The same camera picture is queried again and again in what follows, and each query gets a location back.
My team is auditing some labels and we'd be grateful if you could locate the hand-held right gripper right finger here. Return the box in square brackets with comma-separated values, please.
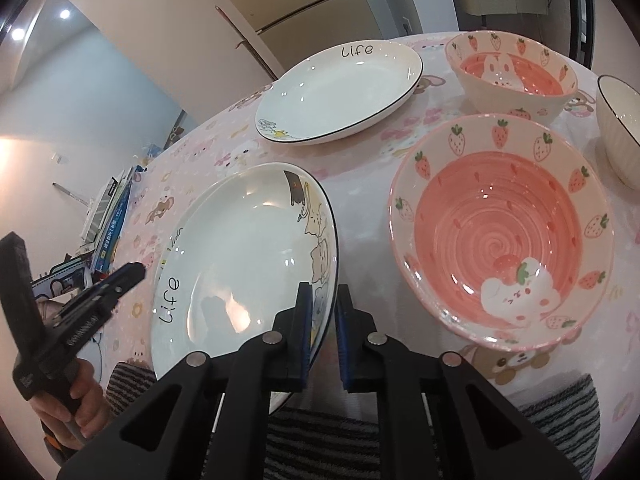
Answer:
[336, 284, 583, 480]

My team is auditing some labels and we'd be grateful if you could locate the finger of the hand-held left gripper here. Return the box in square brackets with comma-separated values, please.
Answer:
[55, 262, 147, 322]

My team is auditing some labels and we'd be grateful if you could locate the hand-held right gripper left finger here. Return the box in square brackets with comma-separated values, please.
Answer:
[57, 282, 313, 480]

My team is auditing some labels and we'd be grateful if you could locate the white plate with cat print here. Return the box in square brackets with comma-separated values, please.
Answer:
[149, 161, 340, 415]

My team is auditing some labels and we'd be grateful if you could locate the wide pink strawberry bowl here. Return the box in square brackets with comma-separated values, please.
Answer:
[389, 113, 615, 353]

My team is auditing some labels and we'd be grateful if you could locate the white plate with black rim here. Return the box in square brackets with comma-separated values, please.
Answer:
[255, 40, 425, 147]

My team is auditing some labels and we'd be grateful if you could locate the person's left hand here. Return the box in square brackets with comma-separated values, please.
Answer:
[27, 361, 113, 453]

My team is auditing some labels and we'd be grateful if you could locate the stack of books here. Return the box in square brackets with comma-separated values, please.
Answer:
[79, 164, 147, 281]

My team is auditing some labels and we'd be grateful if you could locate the striped grey clothing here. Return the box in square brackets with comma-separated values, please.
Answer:
[107, 362, 601, 480]

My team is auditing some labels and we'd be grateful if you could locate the pink printed tablecloth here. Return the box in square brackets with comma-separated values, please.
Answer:
[65, 30, 640, 441]

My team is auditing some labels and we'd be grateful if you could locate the deep pink strawberry bowl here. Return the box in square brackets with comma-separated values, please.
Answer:
[444, 31, 579, 125]

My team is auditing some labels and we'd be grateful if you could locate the white bowl with dark rim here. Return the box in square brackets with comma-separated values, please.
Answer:
[596, 75, 640, 192]

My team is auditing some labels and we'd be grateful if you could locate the dark door frame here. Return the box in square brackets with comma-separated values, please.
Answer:
[564, 0, 602, 68]

